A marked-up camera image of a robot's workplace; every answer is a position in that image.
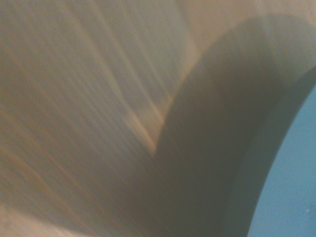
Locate blue round plate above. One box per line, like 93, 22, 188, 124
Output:
223, 66, 316, 237

